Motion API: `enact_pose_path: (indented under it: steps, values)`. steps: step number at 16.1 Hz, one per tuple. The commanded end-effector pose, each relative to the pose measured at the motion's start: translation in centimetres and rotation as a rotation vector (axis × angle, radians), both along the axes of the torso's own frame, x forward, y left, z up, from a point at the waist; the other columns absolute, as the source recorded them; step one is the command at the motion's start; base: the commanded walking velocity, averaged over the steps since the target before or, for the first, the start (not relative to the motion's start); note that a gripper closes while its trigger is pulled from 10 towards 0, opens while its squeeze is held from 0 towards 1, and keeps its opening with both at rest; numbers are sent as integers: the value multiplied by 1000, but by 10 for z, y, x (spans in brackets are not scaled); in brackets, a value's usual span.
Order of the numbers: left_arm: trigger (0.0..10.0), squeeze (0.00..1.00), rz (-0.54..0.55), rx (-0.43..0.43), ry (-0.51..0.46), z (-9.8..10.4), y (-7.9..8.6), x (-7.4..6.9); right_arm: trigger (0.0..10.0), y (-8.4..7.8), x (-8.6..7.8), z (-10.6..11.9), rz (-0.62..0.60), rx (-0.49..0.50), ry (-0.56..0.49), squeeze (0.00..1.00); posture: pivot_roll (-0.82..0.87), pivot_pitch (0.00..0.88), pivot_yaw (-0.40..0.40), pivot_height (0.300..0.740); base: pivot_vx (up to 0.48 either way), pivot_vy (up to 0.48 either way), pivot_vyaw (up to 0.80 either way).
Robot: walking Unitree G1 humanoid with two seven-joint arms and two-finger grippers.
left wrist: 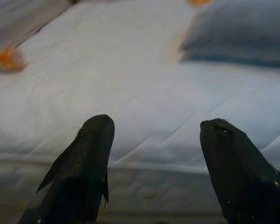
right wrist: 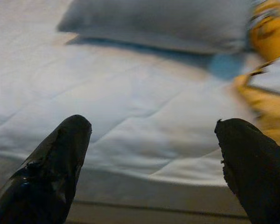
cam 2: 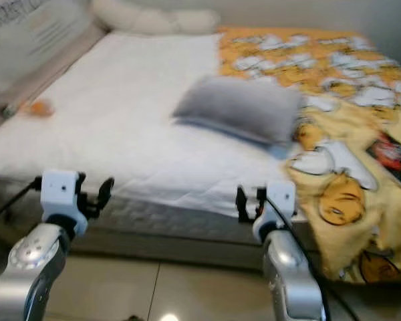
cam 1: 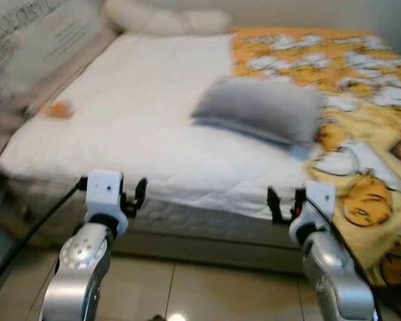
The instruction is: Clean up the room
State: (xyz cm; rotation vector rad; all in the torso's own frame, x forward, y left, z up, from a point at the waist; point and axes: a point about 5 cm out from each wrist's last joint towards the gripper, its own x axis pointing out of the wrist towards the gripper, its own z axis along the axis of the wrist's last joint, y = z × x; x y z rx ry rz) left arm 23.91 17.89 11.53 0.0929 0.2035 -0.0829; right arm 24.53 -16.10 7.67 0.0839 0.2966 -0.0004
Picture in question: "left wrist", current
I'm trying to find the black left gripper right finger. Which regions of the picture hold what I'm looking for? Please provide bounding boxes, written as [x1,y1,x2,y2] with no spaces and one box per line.
[199,118,280,224]

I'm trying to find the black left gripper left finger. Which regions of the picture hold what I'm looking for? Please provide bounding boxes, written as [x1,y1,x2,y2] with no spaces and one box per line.
[18,114,116,224]

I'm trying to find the orange cartoon print quilt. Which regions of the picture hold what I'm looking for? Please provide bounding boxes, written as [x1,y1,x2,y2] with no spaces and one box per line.
[0,0,208,74]

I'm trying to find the white quilted mattress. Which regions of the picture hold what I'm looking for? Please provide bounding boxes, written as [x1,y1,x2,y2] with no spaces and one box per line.
[0,0,280,175]

